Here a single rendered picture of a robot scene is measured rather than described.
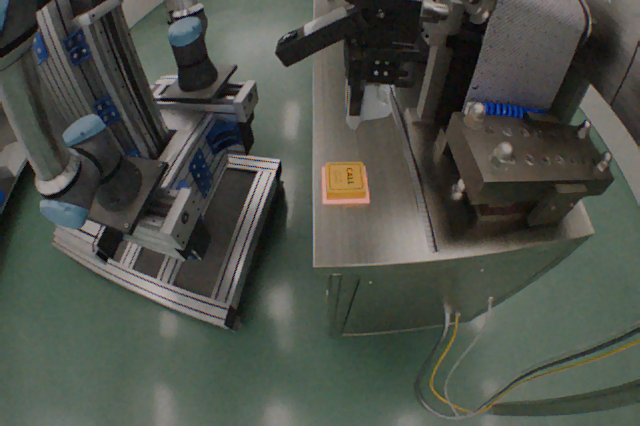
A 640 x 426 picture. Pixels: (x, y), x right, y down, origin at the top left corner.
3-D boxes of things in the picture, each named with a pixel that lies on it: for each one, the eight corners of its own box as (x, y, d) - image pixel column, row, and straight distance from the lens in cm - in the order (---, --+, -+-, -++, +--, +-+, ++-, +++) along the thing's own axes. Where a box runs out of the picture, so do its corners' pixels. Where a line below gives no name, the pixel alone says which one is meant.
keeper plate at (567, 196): (525, 217, 63) (553, 183, 56) (556, 214, 70) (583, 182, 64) (529, 228, 62) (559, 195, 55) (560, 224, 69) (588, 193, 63)
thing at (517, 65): (465, 100, 60) (490, 15, 53) (546, 110, 74) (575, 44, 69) (466, 101, 60) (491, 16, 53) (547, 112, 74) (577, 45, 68)
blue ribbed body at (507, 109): (467, 110, 61) (472, 96, 59) (541, 118, 74) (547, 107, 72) (473, 121, 59) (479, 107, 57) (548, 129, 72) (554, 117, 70)
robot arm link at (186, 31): (173, 69, 103) (162, 34, 98) (178, 52, 115) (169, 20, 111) (207, 59, 101) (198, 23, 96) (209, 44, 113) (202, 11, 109)
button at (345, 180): (325, 170, 57) (325, 161, 55) (361, 169, 58) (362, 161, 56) (326, 200, 53) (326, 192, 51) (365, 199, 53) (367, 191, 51)
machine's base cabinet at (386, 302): (318, 50, 301) (317, -32, 274) (383, 51, 308) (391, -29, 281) (325, 340, 135) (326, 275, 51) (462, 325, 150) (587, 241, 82)
